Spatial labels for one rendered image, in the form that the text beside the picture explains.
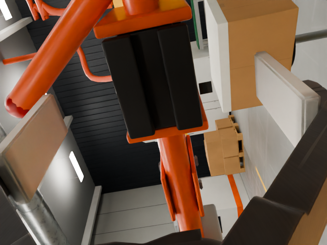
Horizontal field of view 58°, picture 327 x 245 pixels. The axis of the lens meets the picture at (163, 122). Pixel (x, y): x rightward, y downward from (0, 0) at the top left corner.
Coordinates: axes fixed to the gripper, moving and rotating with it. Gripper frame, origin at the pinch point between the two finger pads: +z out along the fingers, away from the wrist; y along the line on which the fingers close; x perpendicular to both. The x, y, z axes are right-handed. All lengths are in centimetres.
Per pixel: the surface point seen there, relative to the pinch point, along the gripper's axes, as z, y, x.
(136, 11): 2.4, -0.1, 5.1
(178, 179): 2.3, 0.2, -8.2
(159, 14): 1.4, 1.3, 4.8
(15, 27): 921, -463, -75
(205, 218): 6.3, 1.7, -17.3
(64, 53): 4.5, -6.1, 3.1
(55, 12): 759, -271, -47
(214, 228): 4.9, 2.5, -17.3
